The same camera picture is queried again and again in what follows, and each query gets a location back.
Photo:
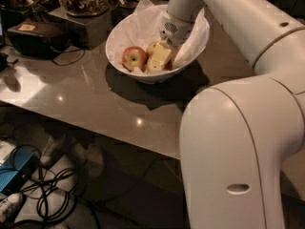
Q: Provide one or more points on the white tissue paper liner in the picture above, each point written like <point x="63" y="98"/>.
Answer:
<point x="139" y="26"/>

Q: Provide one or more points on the dark square jar stand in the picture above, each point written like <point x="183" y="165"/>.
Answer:
<point x="85" y="32"/>

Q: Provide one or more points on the red apple at front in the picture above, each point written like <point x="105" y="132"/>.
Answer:
<point x="168" y="66"/>

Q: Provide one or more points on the white ceramic bowl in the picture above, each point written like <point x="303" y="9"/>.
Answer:
<point x="149" y="75"/>

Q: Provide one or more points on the red apple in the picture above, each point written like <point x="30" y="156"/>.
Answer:
<point x="168" y="66"/>
<point x="134" y="57"/>

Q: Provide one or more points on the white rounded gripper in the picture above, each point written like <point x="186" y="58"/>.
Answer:
<point x="175" y="31"/>

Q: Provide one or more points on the blue box on floor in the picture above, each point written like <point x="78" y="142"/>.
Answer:
<point x="15" y="170"/>

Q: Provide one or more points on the white shoe bottom left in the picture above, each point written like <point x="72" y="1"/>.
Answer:
<point x="10" y="205"/>

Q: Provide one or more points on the black VR headset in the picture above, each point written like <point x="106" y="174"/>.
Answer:
<point x="39" y="39"/>

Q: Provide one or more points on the red apple on left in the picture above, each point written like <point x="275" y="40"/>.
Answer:
<point x="134" y="57"/>

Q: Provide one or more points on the yellow-red apple at back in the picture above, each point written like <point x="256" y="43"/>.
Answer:
<point x="150" y="49"/>

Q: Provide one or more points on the white shoe near table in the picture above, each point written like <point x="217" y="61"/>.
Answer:
<point x="52" y="151"/>

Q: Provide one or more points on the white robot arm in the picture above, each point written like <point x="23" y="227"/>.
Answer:
<point x="235" y="135"/>

